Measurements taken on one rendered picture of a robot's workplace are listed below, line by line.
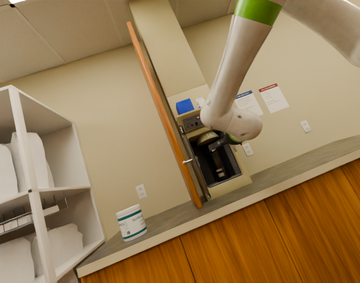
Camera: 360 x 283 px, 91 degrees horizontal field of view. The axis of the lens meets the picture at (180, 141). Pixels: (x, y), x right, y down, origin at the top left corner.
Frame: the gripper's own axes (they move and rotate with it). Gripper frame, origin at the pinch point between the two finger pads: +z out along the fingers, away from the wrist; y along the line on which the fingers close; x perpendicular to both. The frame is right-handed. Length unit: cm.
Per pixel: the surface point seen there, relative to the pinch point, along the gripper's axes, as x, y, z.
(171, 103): -43.1, 15.5, 19.3
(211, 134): -11.8, -2.4, 21.7
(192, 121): -22.7, 8.3, 12.5
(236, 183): 24.9, -3.9, 19.2
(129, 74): -107, 39, 63
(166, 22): -111, -5, 19
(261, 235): 47.5, 3.7, -7.9
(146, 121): -54, 39, 62
